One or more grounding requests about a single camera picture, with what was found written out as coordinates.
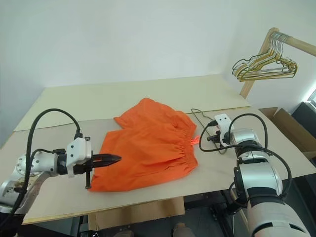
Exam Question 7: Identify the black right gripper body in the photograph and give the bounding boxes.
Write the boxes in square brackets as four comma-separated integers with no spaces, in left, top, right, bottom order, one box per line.
[213,130,224,144]

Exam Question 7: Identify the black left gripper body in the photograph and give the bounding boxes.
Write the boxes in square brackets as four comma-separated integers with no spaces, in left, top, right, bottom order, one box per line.
[73,158,95,190]

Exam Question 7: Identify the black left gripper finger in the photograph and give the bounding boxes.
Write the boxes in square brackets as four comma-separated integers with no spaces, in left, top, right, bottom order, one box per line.
[93,153,123,161]
[93,160,119,169]

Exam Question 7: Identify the orange shorts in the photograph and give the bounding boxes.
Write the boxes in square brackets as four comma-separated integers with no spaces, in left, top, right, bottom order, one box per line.
[88,97,199,193]

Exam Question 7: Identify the flat cardboard box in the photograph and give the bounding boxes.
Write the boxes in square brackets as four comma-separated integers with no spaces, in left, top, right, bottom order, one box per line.
[88,197,186,232]

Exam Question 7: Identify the open cardboard box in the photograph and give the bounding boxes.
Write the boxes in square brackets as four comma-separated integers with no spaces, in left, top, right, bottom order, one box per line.
[259,107,316,159]

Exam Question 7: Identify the bunch of empty hangers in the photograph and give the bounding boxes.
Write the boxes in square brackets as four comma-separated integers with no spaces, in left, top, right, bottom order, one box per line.
[237,34,296,78]

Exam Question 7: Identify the black case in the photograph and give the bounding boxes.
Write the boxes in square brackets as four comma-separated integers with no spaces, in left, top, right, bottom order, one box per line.
[290,100,316,125]

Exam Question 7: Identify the wooden clothes rack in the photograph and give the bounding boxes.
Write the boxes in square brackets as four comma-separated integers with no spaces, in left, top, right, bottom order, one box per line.
[239,27,316,99]

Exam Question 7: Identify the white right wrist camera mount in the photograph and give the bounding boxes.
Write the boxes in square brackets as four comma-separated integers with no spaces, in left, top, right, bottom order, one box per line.
[214,113,233,147]

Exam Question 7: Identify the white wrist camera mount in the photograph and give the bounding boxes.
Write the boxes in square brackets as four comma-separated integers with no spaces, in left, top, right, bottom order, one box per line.
[214,113,233,147]
[65,136,94,179]

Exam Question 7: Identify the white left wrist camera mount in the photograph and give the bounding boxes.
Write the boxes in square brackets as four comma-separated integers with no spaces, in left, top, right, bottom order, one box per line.
[65,136,94,179]

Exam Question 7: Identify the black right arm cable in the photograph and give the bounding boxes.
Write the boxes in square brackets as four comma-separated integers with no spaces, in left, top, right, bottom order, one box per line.
[198,113,293,199]

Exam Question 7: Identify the bunch of wire hangers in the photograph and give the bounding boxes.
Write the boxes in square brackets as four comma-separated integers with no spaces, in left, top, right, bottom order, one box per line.
[236,34,294,81]

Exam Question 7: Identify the black metal table frame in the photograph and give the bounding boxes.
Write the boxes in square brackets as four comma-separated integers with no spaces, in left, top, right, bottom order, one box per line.
[184,189,249,237]

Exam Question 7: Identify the dark green wire hanger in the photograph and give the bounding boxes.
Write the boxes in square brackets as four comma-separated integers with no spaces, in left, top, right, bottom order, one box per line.
[232,33,284,76]

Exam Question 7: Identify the silver wire hanger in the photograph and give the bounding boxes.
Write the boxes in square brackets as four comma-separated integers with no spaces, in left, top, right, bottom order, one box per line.
[246,36,297,75]

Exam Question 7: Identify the gold wire hanger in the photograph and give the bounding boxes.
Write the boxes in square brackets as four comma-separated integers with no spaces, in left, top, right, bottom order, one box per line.
[243,35,299,79]

